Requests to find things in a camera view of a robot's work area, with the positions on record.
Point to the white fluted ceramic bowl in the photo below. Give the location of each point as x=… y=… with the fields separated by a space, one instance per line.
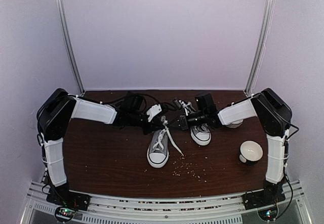
x=235 y=124

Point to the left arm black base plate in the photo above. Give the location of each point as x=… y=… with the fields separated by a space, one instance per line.
x=69 y=199

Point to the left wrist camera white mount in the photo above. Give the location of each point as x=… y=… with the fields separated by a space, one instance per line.
x=153 y=111

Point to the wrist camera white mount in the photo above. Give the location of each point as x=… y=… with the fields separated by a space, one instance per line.
x=185 y=106
x=153 y=111

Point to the front aluminium rail frame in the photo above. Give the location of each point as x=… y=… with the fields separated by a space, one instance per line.
x=213 y=209

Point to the right aluminium frame post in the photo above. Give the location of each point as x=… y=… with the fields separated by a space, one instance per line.
x=260 y=48

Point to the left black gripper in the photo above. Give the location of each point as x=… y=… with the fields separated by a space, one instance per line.
x=156 y=122

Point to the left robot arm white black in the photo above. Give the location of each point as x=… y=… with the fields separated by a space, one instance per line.
x=54 y=116

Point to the black and white bowl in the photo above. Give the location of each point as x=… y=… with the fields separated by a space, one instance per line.
x=250 y=153

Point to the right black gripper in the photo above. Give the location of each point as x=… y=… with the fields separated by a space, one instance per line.
x=183 y=121

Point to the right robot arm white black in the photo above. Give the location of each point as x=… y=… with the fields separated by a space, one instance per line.
x=274 y=116

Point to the grey sneaker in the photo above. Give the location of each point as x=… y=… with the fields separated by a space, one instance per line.
x=158 y=150
x=201 y=134

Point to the left aluminium frame post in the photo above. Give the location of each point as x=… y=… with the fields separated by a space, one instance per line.
x=68 y=45

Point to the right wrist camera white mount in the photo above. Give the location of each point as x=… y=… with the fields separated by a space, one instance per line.
x=185 y=106

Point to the aluminium frame post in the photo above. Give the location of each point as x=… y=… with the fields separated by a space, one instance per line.
x=68 y=45
x=260 y=48

